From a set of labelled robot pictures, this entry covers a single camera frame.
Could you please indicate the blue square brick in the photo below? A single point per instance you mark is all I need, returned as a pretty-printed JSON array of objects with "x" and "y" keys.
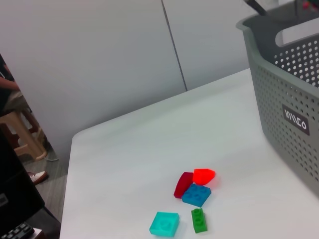
[{"x": 197, "y": 195}]

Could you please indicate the seated person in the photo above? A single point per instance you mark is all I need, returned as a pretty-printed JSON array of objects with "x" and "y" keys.
[{"x": 10, "y": 97}]

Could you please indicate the orange-red wedge brick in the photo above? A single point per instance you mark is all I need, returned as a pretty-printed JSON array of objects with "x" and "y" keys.
[{"x": 204, "y": 176}]

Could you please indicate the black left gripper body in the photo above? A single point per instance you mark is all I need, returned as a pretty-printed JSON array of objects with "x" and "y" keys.
[{"x": 256, "y": 7}]

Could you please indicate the white red sneaker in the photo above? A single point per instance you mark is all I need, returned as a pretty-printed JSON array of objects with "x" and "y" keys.
[{"x": 38, "y": 176}]

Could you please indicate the cyan square brick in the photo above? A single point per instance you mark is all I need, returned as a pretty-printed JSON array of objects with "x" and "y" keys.
[{"x": 164, "y": 224}]

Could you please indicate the grey perforated storage bin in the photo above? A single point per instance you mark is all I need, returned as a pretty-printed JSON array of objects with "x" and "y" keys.
[{"x": 281, "y": 99}]

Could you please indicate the dark red long brick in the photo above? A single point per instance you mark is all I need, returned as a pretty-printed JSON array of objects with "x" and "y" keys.
[{"x": 183, "y": 185}]

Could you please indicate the black keyboard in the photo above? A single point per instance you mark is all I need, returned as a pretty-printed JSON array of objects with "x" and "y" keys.
[{"x": 17, "y": 230}]

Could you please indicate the green rectangular brick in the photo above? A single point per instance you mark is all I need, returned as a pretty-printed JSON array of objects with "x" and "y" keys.
[{"x": 199, "y": 221}]

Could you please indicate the black computer monitor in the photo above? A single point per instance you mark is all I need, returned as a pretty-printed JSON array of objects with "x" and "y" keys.
[{"x": 15, "y": 179}]

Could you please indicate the beige plastic stool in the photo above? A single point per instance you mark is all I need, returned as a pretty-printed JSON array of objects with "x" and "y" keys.
[{"x": 25, "y": 144}]

